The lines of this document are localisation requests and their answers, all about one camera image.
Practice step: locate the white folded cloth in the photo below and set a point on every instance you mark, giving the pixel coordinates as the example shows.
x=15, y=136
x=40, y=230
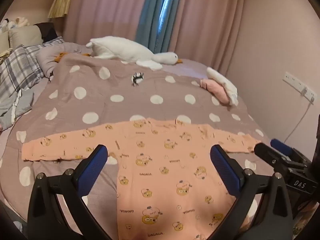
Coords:
x=226, y=82

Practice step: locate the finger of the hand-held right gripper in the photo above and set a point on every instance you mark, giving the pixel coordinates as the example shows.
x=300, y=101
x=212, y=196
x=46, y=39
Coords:
x=266, y=152
x=281, y=146

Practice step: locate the yellow hanging garment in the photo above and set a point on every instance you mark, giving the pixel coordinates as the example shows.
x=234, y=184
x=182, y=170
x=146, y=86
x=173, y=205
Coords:
x=60, y=3

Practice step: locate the plain grey pillow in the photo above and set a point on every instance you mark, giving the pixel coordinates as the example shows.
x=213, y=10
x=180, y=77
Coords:
x=50, y=55

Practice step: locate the grey crumpled cloth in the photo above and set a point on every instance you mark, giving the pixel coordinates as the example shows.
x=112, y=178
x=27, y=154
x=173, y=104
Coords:
x=12, y=107

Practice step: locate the brown plush toy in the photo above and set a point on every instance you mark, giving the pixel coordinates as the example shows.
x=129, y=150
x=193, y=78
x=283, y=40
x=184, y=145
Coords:
x=60, y=57

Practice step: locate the dark brown cushion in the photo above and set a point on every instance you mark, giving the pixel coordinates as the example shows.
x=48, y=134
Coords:
x=47, y=31

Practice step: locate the grey plaid pillow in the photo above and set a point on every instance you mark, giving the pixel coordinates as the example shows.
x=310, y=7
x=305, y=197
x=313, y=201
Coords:
x=20, y=65

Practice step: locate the mauve polka dot blanket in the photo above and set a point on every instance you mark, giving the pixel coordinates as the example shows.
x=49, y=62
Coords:
x=125, y=85

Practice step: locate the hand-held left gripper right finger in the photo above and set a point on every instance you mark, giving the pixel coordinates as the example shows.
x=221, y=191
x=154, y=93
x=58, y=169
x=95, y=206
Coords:
x=222, y=165

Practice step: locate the pale plush toys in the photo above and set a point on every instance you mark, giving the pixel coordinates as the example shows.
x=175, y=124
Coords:
x=15, y=23

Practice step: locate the lavender bed sheet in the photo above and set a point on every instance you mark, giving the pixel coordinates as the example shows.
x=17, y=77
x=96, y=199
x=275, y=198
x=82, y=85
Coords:
x=190, y=66

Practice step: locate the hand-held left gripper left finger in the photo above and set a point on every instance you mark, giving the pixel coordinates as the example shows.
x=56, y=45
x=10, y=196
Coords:
x=96, y=163

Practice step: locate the blue curtain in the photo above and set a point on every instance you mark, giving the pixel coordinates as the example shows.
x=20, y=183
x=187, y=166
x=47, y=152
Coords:
x=147, y=17

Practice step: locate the pink printed baby shirt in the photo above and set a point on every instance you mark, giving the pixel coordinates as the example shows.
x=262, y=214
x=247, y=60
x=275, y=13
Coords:
x=155, y=170

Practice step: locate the pink folded cloth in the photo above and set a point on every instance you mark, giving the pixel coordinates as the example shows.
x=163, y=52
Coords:
x=216, y=90

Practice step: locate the white goose plush toy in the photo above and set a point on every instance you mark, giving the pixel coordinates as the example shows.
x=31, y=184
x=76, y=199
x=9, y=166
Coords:
x=125, y=47

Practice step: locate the white wall power strip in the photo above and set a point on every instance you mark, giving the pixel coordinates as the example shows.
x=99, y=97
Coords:
x=295, y=81

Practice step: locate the beige cushion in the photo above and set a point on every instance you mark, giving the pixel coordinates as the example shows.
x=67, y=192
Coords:
x=25, y=35

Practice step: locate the pink curtain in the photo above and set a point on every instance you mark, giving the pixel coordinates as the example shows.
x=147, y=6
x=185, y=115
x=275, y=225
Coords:
x=207, y=17
x=105, y=12

